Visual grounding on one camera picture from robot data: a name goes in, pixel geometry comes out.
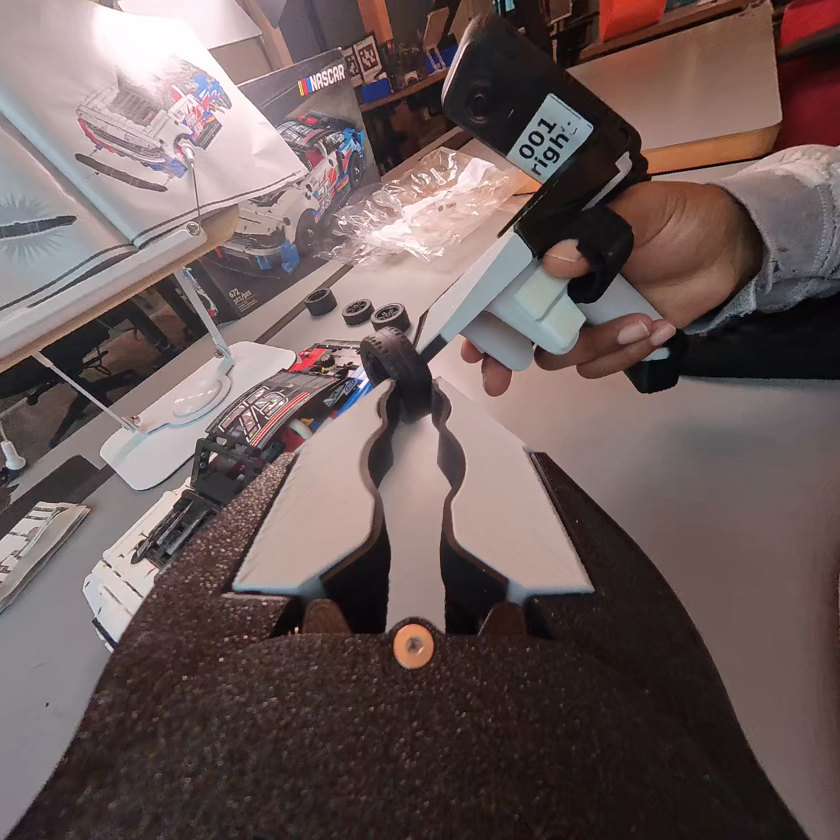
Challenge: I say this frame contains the person's right hand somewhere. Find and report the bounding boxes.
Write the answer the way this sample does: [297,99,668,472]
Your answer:
[459,178,765,398]

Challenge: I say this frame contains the white book stand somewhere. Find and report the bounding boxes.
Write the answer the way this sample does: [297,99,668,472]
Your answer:
[0,203,298,491]

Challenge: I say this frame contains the orange plastic bin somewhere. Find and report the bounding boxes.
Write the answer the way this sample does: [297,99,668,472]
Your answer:
[596,0,672,42]

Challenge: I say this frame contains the toy brick race car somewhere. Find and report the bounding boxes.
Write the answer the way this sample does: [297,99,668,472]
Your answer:
[82,338,370,652]

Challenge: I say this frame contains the person's right forearm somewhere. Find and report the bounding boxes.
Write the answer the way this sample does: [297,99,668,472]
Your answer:
[712,144,840,316]

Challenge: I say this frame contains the folded sticker sheet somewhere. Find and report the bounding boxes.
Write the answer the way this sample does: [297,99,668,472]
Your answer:
[0,500,93,613]

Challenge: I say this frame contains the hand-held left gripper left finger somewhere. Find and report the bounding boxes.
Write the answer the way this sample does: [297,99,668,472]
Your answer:
[233,379,399,599]

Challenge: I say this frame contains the black toy car tire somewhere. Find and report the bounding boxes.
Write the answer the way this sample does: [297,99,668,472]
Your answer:
[359,327,434,425]

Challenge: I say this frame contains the clear plastic bags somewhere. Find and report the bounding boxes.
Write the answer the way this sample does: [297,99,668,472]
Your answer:
[333,147,527,265]

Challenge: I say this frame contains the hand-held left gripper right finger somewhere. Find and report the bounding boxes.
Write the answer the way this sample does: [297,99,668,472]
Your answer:
[433,377,595,602]

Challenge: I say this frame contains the white wood-edged table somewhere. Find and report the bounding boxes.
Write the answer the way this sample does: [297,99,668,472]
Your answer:
[570,0,783,173]

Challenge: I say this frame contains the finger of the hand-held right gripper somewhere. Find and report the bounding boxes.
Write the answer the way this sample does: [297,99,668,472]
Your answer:
[415,231,549,365]

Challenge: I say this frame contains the red plastic carrier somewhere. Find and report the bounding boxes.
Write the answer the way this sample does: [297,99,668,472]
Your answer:
[776,39,840,153]

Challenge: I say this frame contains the open instruction booklet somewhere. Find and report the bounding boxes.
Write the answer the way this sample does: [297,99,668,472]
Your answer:
[0,0,311,324]

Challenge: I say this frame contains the toy car box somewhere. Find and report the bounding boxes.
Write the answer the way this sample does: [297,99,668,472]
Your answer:
[197,46,383,324]

